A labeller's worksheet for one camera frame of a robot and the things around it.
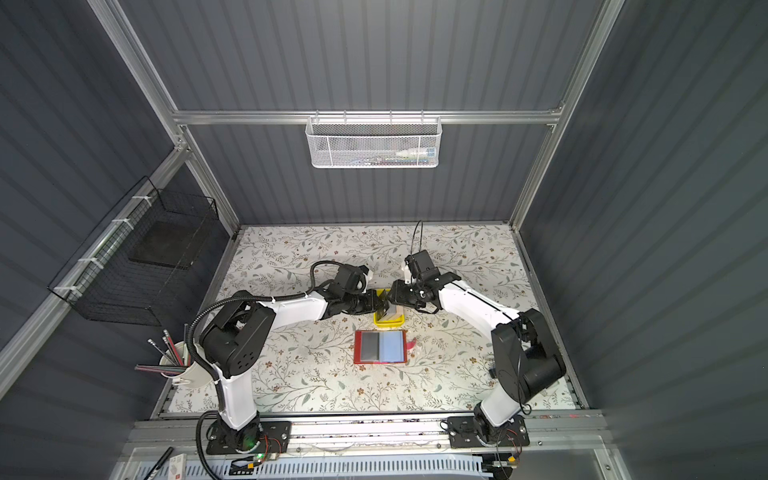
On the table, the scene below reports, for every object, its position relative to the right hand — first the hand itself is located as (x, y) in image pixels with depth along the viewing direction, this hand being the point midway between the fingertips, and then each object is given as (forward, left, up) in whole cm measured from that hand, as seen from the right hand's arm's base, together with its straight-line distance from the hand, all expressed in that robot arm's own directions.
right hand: (395, 298), depth 89 cm
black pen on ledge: (-43, +57, -8) cm, 72 cm away
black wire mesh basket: (-2, +65, +22) cm, 68 cm away
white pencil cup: (-23, +51, +1) cm, 56 cm away
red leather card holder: (-11, +4, -9) cm, 15 cm away
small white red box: (-41, +51, -7) cm, 66 cm away
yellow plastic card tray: (-3, 0, -6) cm, 6 cm away
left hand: (+1, +3, -5) cm, 6 cm away
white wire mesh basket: (+69, +9, +12) cm, 70 cm away
